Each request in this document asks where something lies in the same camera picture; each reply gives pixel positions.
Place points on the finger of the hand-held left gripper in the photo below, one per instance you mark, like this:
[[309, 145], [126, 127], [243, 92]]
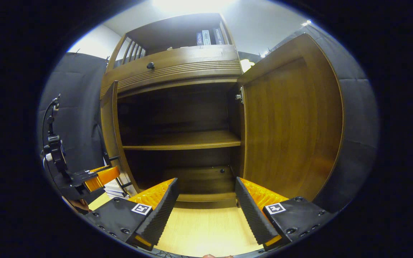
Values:
[[104, 176]]

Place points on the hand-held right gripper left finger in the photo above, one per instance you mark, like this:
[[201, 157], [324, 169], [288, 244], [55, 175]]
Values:
[[160, 215]]

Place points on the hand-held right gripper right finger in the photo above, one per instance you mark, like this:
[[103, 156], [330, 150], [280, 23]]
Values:
[[253, 215]]

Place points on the wooden shoe cabinet door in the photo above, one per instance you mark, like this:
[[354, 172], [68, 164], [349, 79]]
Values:
[[110, 125], [292, 125]]

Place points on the wooden double-door shoe cabinet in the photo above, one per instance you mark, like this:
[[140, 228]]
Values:
[[177, 107]]

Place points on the metal door hinge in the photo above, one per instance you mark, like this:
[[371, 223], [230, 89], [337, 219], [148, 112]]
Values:
[[240, 96]]

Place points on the wooden cabinet drawer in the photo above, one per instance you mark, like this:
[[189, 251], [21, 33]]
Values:
[[192, 62]]

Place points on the beige cover book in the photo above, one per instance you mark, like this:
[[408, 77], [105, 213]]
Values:
[[113, 184]]

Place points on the white book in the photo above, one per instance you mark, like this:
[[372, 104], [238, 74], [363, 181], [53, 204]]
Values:
[[116, 191], [118, 195]]

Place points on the wooden inner shelf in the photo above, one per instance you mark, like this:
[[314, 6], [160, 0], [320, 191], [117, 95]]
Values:
[[185, 140]]

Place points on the black drawer knob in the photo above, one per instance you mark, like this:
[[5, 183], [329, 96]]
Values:
[[150, 65]]

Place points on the small ceiling light panel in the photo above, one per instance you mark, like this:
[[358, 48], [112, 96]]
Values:
[[264, 53], [307, 22]]

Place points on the dark blue book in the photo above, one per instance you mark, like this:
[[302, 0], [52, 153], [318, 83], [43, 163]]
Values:
[[199, 37]]

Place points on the light grey book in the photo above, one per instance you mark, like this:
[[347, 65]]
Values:
[[206, 37]]

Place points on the dark grey book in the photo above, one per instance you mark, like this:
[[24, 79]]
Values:
[[218, 36]]

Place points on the large ceiling light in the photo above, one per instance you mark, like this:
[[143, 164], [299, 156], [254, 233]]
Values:
[[192, 4]]

